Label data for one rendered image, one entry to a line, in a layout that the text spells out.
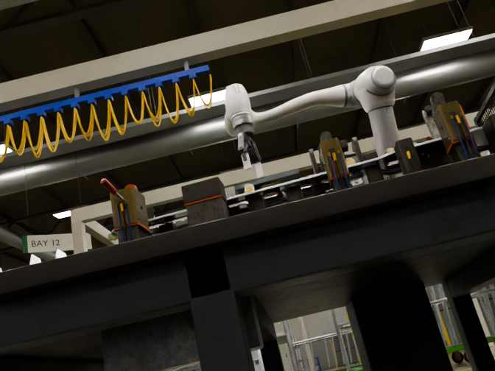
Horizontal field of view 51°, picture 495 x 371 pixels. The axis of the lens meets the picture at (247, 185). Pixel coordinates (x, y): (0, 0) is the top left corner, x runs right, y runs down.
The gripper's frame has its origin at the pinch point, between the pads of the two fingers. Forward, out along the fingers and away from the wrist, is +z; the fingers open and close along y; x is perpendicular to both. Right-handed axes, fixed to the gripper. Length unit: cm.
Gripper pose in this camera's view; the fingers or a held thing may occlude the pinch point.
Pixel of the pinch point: (254, 171)
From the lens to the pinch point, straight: 213.9
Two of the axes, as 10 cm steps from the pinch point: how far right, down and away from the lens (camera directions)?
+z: 2.1, 9.1, -3.5
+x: 8.9, -3.3, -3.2
